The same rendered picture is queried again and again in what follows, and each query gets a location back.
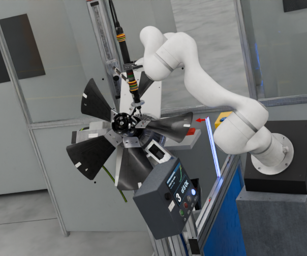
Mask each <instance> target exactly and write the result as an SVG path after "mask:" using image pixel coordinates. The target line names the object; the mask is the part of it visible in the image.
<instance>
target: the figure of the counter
mask: <svg viewBox="0 0 307 256"><path fill-rule="evenodd" d="M174 197H175V199H176V201H177V203H178V205H179V206H180V205H181V203H182V201H183V198H182V196H181V194H180V192H179V190H178V189H177V190H176V191H175V193H174Z"/></svg>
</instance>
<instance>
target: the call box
mask: <svg viewBox="0 0 307 256"><path fill-rule="evenodd" d="M231 113H232V112H222V113H221V114H220V115H219V117H218V119H217V120H216V122H215V127H216V129H217V127H218V126H219V125H220V124H221V123H222V121H221V118H222V117H228V116H229V115H230V114H231Z"/></svg>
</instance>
